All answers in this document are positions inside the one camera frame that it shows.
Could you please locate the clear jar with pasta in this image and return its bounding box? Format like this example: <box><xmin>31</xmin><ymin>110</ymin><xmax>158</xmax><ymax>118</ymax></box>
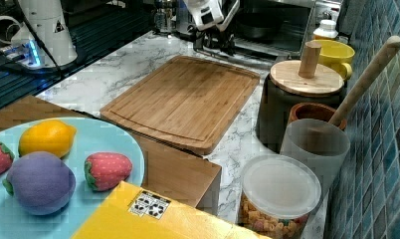
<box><xmin>238</xmin><ymin>154</ymin><xmax>321</xmax><ymax>239</ymax></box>

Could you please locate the black canister with wooden lid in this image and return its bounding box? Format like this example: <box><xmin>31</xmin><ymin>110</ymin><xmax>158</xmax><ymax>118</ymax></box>
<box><xmin>256</xmin><ymin>41</ymin><xmax>344</xmax><ymax>153</ymax></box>

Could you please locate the purple plush fruit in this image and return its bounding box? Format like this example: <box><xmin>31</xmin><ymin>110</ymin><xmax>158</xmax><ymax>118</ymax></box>
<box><xmin>2</xmin><ymin>151</ymin><xmax>76</xmax><ymax>215</ymax></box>

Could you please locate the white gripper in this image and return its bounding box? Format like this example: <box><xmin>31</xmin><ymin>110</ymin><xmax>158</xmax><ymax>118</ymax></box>
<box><xmin>184</xmin><ymin>0</ymin><xmax>240</xmax><ymax>32</ymax></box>

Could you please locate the bamboo cutting board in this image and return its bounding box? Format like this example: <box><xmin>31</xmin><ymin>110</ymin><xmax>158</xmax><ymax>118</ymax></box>
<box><xmin>100</xmin><ymin>56</ymin><xmax>260</xmax><ymax>155</ymax></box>

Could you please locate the frosted plastic cup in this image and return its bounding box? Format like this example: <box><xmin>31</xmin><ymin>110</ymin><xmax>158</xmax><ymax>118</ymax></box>
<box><xmin>280</xmin><ymin>119</ymin><xmax>350</xmax><ymax>198</ymax></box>

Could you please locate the white capped bottle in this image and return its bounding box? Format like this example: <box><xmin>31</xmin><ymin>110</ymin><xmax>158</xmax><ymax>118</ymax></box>
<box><xmin>313</xmin><ymin>20</ymin><xmax>338</xmax><ymax>40</ymax></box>

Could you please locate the yellow cardboard box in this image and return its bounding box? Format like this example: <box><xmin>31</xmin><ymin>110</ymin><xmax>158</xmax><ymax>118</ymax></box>
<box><xmin>72</xmin><ymin>182</ymin><xmax>270</xmax><ymax>239</ymax></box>

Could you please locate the plush strawberry right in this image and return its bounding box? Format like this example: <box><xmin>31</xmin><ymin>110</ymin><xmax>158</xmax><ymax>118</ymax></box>
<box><xmin>84</xmin><ymin>152</ymin><xmax>132</xmax><ymax>191</ymax></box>

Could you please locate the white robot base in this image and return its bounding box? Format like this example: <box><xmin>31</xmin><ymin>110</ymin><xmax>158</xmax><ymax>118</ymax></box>
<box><xmin>11</xmin><ymin>0</ymin><xmax>78</xmax><ymax>70</ymax></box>

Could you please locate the grey oven door handle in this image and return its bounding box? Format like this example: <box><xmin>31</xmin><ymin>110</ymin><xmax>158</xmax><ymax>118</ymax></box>
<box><xmin>193</xmin><ymin>45</ymin><xmax>279</xmax><ymax>69</ymax></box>

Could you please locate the glass jar background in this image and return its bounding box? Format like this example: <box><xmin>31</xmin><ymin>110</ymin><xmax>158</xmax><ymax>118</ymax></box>
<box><xmin>154</xmin><ymin>0</ymin><xmax>176</xmax><ymax>34</ymax></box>

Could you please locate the toaster oven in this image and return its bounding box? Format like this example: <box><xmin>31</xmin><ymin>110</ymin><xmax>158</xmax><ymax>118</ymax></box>
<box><xmin>193</xmin><ymin>0</ymin><xmax>342</xmax><ymax>62</ymax></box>

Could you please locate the light blue plate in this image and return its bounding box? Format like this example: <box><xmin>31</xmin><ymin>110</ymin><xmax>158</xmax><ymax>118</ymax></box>
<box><xmin>0</xmin><ymin>117</ymin><xmax>146</xmax><ymax>239</ymax></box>

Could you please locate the wooden pestle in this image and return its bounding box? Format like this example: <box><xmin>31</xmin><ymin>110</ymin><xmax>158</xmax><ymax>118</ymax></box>
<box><xmin>329</xmin><ymin>36</ymin><xmax>400</xmax><ymax>126</ymax></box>

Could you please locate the dark red mortar bowl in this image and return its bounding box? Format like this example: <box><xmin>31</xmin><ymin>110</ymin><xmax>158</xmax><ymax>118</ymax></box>
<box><xmin>287</xmin><ymin>103</ymin><xmax>335</xmax><ymax>132</ymax></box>

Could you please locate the toy lemon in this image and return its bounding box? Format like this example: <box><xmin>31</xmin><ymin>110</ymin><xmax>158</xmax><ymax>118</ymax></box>
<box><xmin>18</xmin><ymin>119</ymin><xmax>77</xmax><ymax>157</ymax></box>

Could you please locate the yellow mug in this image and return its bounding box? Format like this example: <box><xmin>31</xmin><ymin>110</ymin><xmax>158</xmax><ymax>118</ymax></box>
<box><xmin>316</xmin><ymin>40</ymin><xmax>355</xmax><ymax>81</ymax></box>

